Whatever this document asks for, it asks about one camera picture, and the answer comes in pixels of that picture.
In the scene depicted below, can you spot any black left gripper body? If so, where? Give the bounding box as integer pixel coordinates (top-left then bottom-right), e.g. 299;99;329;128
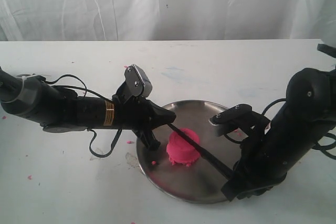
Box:
113;82;160;150

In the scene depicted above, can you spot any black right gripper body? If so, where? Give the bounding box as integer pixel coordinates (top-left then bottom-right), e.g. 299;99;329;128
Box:
221;112;286;201

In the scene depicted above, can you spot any black knife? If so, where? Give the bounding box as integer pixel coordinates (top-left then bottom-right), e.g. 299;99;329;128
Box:
168;124;233;179

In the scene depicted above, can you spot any pink clay lump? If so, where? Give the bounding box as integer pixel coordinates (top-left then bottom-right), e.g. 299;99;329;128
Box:
166;131;201;167

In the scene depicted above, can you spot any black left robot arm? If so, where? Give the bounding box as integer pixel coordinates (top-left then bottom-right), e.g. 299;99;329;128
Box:
1;65;176;151

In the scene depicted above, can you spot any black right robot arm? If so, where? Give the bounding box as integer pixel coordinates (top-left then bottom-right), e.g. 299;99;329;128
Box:
215;68;335;200

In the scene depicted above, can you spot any round steel plate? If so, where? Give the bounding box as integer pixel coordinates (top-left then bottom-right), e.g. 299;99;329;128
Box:
136;100;241;204

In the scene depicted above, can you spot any white backdrop curtain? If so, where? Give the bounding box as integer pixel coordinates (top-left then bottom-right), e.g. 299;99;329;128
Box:
1;0;335;44

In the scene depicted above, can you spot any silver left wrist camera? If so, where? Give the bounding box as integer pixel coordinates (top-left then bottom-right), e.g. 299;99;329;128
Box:
124;64;152;98

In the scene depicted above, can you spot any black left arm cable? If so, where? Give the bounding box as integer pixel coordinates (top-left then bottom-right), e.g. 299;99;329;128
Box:
39;73;123;158

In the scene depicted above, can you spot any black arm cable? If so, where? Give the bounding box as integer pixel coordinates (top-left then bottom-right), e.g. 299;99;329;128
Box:
223;98;336;154
39;73;123;158

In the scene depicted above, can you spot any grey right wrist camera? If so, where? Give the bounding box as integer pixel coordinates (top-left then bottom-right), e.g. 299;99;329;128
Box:
209;104;252;136

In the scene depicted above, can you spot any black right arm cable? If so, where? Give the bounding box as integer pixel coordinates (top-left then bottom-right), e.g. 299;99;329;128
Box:
223;98;336;154

